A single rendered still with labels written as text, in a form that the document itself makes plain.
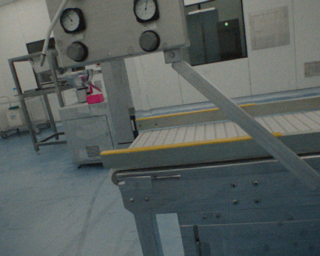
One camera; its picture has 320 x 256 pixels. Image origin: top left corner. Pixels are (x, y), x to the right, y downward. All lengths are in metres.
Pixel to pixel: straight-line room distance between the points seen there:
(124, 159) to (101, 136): 2.54
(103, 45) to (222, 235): 0.47
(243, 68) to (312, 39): 1.31
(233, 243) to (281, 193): 0.18
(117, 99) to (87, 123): 2.30
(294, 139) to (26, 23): 6.62
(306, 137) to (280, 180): 0.09
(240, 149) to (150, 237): 0.58
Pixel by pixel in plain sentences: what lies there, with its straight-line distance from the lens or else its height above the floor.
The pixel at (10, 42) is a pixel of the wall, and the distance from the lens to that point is 7.16.
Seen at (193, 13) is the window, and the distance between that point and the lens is 5.53.
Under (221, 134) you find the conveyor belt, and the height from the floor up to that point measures 0.91.
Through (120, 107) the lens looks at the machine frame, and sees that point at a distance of 0.80.
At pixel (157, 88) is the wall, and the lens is 5.65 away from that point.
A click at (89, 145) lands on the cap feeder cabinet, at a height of 0.30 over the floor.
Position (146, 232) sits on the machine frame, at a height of 0.54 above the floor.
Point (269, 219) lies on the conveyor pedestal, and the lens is 0.62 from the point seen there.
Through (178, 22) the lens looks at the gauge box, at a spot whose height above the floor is 1.16.
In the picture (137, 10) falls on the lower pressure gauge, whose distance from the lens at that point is 0.43.
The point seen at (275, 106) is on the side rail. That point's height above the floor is 0.93.
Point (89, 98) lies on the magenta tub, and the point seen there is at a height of 0.82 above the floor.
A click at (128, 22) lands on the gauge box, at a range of 0.45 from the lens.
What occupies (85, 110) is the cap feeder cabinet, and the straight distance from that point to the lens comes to 3.06.
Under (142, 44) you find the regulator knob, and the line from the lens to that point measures 0.42.
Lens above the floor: 1.11
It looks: 14 degrees down
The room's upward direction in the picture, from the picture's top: 10 degrees counter-clockwise
